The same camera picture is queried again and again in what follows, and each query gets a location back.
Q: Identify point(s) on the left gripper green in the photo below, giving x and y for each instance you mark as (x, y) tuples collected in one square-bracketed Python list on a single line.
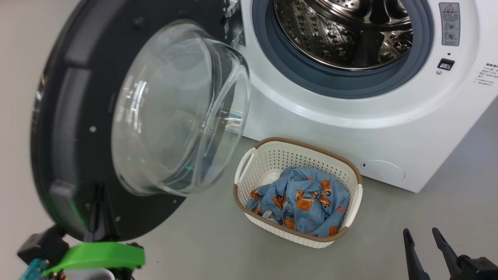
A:
[(97, 254)]

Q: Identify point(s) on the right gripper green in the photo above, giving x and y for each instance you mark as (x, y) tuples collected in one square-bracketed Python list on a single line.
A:
[(480, 270)]

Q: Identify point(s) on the blue garment with orange print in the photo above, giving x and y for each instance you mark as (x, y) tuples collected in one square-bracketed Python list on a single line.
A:
[(311, 217), (268, 199)]

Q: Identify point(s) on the black round glass washer door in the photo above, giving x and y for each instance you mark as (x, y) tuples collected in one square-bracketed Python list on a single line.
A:
[(70, 97)]

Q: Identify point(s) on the white front-load washing machine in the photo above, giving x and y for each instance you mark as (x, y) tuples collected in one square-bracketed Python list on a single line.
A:
[(311, 116)]

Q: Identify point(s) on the blue energy label sticker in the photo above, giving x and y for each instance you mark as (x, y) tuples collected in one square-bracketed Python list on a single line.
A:
[(234, 120)]

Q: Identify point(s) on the cream laundry basket brown rim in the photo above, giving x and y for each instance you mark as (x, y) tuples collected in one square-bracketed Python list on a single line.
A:
[(268, 159)]

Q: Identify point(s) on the grey warning sticker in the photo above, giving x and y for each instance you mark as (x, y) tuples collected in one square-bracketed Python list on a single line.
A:
[(449, 23)]

